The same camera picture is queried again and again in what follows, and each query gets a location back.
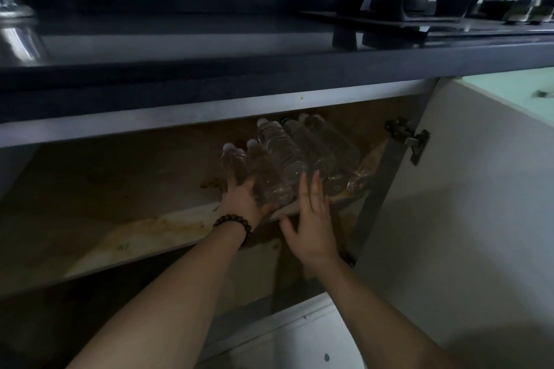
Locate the person's right hand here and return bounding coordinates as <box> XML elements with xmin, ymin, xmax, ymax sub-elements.
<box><xmin>279</xmin><ymin>170</ymin><xmax>343</xmax><ymax>270</ymax></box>

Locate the person's left hand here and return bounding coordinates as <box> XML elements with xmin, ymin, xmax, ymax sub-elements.
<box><xmin>220</xmin><ymin>176</ymin><xmax>282</xmax><ymax>231</ymax></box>

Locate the clear bottle white cap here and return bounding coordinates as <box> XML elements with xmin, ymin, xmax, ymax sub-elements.
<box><xmin>220</xmin><ymin>142</ymin><xmax>256</xmax><ymax>192</ymax></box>

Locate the green cabinet with wooden interior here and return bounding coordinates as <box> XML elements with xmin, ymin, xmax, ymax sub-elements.
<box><xmin>0</xmin><ymin>77</ymin><xmax>554</xmax><ymax>369</ymax></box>

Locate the person's right forearm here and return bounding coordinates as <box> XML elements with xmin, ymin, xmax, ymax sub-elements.
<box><xmin>302</xmin><ymin>258</ymin><xmax>464</xmax><ymax>369</ymax></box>

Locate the person's left forearm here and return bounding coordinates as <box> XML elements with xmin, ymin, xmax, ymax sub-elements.
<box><xmin>67</xmin><ymin>225</ymin><xmax>252</xmax><ymax>369</ymax></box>

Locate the black glass gas stove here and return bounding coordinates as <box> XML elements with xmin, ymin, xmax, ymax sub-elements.
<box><xmin>298</xmin><ymin>0</ymin><xmax>554</xmax><ymax>41</ymax></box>

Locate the right cupboard door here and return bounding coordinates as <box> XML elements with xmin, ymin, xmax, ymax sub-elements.
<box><xmin>461</xmin><ymin>66</ymin><xmax>554</xmax><ymax>127</ymax></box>

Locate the black burner grate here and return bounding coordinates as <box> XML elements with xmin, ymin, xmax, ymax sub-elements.
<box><xmin>469</xmin><ymin>0</ymin><xmax>554</xmax><ymax>26</ymax></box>
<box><xmin>337</xmin><ymin>0</ymin><xmax>475</xmax><ymax>21</ymax></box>

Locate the steel utensil holder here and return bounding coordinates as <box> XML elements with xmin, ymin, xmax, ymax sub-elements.
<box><xmin>0</xmin><ymin>0</ymin><xmax>48</xmax><ymax>67</ymax></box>

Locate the dark bead bracelet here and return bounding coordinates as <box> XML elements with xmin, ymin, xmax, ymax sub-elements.
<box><xmin>212</xmin><ymin>213</ymin><xmax>254</xmax><ymax>248</ymax></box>

